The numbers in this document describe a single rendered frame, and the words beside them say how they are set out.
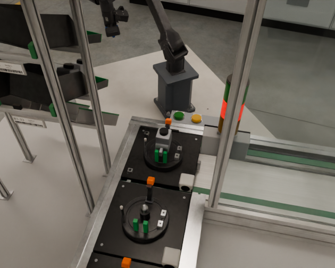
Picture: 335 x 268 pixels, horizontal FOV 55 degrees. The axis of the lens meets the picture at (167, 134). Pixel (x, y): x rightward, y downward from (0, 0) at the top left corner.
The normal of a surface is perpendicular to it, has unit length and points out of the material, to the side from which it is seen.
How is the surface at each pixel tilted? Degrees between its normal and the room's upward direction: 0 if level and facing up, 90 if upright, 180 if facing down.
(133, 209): 0
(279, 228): 90
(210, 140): 90
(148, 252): 0
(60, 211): 0
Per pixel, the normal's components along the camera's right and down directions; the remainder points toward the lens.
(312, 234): -0.21, 0.71
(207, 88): 0.01, -0.69
